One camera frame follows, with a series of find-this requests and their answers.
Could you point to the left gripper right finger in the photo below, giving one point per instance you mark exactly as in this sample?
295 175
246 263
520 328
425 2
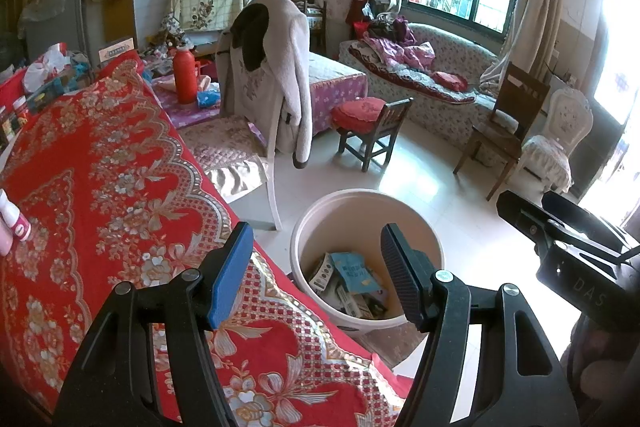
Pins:
519 381

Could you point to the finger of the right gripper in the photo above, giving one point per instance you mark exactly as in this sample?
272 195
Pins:
540 216

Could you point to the light blue snack bag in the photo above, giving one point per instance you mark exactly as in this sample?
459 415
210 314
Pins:
355 273

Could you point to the small red cushioned stool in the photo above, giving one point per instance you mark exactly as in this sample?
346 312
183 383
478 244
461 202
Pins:
369 127

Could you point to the white green milk carton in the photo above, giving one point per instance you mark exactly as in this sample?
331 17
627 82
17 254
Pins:
325 277

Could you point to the white ornate armchair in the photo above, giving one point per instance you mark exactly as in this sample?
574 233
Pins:
569 121

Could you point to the floral sofa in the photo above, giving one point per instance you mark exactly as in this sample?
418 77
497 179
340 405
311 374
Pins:
449 97

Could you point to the purple covered low table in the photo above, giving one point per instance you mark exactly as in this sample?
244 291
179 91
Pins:
331 84

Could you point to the beige trash bucket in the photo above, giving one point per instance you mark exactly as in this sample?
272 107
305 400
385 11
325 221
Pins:
351 221

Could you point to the white pink supplement bottle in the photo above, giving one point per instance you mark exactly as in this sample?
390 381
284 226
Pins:
14 218

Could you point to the brown wooden chair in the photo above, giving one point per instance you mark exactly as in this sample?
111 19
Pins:
520 99

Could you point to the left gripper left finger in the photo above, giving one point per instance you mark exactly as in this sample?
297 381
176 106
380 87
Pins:
112 380

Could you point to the red floral tablecloth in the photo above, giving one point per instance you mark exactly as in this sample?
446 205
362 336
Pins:
113 195

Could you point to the pink thermos bottle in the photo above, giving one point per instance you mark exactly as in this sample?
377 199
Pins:
6 239

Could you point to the operator hand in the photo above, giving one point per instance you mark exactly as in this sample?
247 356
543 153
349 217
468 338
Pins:
612 381

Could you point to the white chair with coat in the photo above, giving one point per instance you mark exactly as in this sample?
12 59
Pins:
262 63

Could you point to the red thermos jug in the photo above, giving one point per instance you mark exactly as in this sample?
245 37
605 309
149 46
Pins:
186 72

